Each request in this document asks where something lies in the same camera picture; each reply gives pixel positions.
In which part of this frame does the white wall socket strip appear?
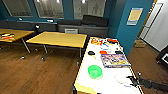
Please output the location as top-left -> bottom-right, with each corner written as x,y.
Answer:
46,19 -> 54,23

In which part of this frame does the yellow wall notice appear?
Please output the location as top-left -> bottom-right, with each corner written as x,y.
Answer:
126,7 -> 144,27

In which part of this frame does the white table with items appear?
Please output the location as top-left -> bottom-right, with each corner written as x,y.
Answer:
72,36 -> 145,94

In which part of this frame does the small black bowl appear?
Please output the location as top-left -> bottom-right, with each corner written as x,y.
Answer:
87,50 -> 96,56

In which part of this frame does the dark grey sofa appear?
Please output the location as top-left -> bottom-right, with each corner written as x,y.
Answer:
57,14 -> 109,38

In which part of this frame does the white rectangular panel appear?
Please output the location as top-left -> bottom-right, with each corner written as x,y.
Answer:
64,28 -> 79,34

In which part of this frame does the small colourful item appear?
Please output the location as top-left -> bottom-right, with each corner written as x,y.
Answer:
0,33 -> 16,42

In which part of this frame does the colourful board game box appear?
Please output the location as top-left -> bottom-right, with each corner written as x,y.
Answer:
100,53 -> 132,69

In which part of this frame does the small red disc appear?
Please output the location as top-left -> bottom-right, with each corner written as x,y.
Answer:
99,50 -> 108,56

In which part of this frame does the yellow rectangular table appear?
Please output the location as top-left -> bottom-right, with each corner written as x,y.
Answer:
0,28 -> 35,54
25,31 -> 88,61

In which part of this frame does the green plastic bowl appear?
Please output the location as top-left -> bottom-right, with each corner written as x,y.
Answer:
87,64 -> 103,80

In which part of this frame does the interior wall window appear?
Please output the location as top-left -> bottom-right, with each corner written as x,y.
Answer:
1,0 -> 34,18
33,0 -> 65,19
72,0 -> 109,19

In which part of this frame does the brown cardboard box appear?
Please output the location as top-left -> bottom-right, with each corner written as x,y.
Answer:
133,39 -> 147,49

